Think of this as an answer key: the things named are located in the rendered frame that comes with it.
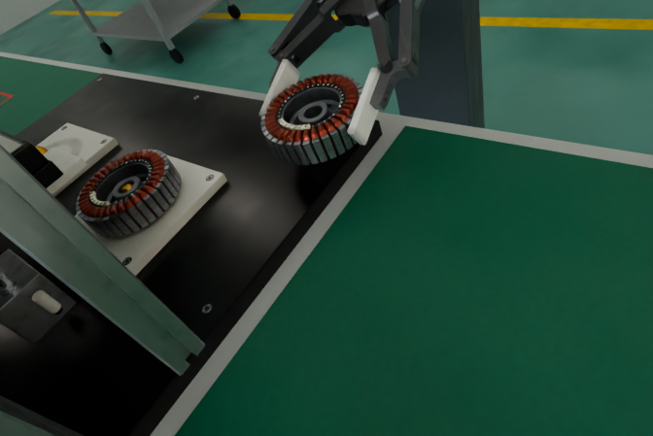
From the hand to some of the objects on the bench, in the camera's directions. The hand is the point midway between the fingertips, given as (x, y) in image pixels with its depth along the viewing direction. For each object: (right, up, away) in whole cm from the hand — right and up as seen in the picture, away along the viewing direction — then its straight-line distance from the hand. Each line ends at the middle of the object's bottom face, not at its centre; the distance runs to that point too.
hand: (315, 113), depth 46 cm
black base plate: (-30, -10, +14) cm, 35 cm away
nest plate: (-20, -10, +6) cm, 24 cm away
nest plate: (-40, -5, +20) cm, 44 cm away
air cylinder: (-28, -20, -1) cm, 35 cm away
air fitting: (-25, -20, -4) cm, 32 cm away
